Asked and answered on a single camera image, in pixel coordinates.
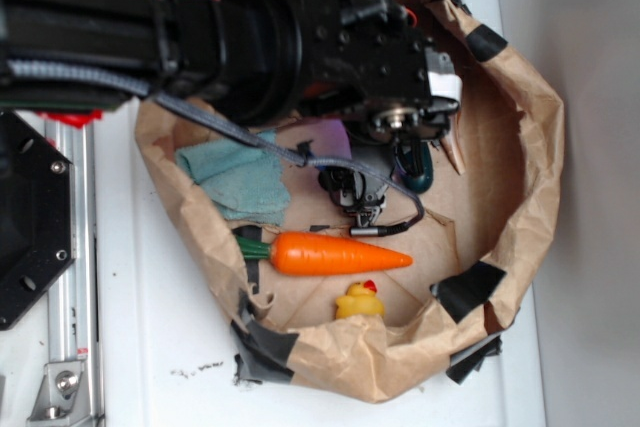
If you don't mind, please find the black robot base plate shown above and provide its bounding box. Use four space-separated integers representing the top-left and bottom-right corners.
1 112 73 331

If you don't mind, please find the metal corner bracket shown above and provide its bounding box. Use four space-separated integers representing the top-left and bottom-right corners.
26 360 91 426

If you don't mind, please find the light blue cloth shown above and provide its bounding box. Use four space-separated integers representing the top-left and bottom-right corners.
175 139 291 225

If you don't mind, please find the aluminium extrusion rail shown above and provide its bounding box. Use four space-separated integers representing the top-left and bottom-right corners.
45 121 105 426

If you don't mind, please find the dark green toy cucumber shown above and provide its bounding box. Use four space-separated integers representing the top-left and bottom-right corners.
397 140 434 194

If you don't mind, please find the grey braided cable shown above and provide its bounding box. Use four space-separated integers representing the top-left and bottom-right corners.
149 91 426 238

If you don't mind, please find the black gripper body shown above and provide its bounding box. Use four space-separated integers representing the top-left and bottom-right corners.
296 0 460 142

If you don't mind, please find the yellow rubber duck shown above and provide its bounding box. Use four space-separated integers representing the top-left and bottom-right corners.
335 280 385 319

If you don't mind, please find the orange toy carrot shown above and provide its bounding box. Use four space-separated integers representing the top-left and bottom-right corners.
235 232 413 276

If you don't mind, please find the orange white seashell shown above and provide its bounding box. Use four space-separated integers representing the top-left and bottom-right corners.
440 135 466 175

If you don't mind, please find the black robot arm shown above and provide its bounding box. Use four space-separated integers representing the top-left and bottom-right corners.
1 0 462 142

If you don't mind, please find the brown paper bag bin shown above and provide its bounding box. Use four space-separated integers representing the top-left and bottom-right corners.
135 0 564 403

